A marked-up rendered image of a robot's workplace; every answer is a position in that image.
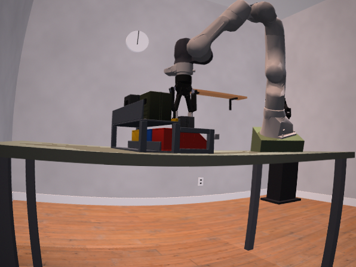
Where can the yellow bin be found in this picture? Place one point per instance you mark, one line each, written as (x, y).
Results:
(135, 135)

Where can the blue open bin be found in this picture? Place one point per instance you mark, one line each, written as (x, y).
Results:
(149, 135)

